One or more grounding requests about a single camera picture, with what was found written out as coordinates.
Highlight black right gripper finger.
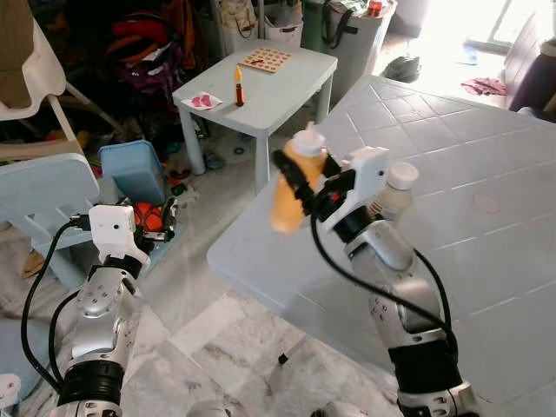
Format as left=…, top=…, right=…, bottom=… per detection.
left=272, top=149, right=315, bottom=218

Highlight orange juice bottle white cap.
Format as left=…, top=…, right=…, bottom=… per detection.
left=269, top=122, right=331, bottom=234

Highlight orange basketball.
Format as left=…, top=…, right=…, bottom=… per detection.
left=132, top=202, right=175, bottom=235

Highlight blue plastic bin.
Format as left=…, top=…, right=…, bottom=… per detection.
left=97, top=139, right=168, bottom=205

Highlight clear bottle white cap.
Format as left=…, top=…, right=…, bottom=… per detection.
left=369, top=162, right=420, bottom=225

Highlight small pale green table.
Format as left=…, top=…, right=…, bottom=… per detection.
left=172, top=39, right=340, bottom=194

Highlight small red orange bottle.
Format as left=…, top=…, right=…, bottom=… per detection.
left=233, top=65, right=247, bottom=108

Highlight white napkin pink shapes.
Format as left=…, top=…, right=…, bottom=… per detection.
left=181, top=90, right=224, bottom=111

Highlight pale blue plastic chair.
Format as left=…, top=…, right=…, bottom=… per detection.
left=0, top=152, right=103, bottom=292

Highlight orange game board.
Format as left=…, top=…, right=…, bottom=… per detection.
left=238, top=48, right=294, bottom=74

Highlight green laundry hamper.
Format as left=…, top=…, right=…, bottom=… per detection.
left=301, top=0, right=398, bottom=103

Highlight white storage basket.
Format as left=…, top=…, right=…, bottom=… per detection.
left=261, top=0, right=305, bottom=49

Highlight red purple backpack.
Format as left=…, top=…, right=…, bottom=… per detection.
left=106, top=13, right=188, bottom=96

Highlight white cloth bag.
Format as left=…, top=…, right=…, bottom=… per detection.
left=217, top=0, right=261, bottom=53

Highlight large pale blue plastic table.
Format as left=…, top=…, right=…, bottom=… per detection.
left=207, top=74, right=556, bottom=417

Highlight grey robot left leg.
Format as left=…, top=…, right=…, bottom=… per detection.
left=185, top=398, right=234, bottom=417

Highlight white high chair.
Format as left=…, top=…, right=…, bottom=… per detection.
left=0, top=16, right=118, bottom=162

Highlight pink crumpled cloth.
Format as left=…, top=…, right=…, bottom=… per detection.
left=460, top=76, right=509, bottom=96

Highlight dark purple sofa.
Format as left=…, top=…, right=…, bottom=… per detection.
left=502, top=10, right=556, bottom=114

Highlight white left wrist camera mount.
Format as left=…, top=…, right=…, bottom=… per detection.
left=89, top=204, right=150, bottom=268

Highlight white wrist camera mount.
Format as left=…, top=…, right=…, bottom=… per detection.
left=89, top=204, right=150, bottom=268
left=323, top=146, right=394, bottom=234

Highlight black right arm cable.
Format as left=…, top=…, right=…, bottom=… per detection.
left=308, top=213, right=457, bottom=344

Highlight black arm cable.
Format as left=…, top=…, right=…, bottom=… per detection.
left=19, top=214, right=95, bottom=396
left=308, top=213, right=457, bottom=344

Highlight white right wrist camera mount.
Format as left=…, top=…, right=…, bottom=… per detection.
left=323, top=146, right=394, bottom=234

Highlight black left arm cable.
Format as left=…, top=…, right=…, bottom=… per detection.
left=19, top=214, right=95, bottom=396

